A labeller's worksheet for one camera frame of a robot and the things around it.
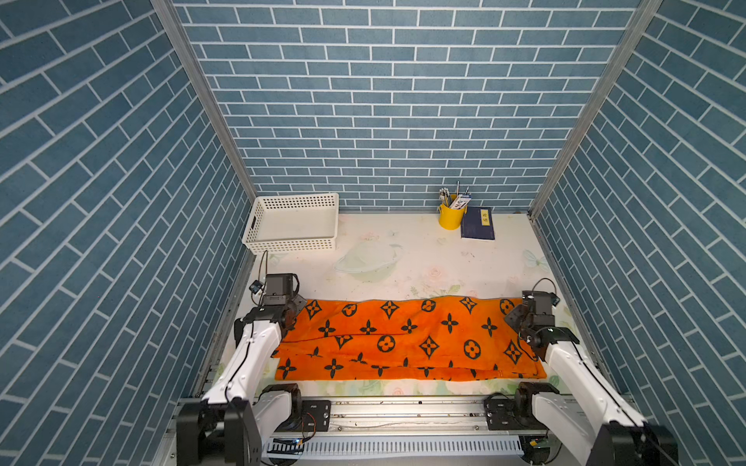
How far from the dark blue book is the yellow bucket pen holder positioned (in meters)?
0.02

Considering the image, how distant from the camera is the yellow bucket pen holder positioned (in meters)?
1.11

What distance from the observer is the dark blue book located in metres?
1.15
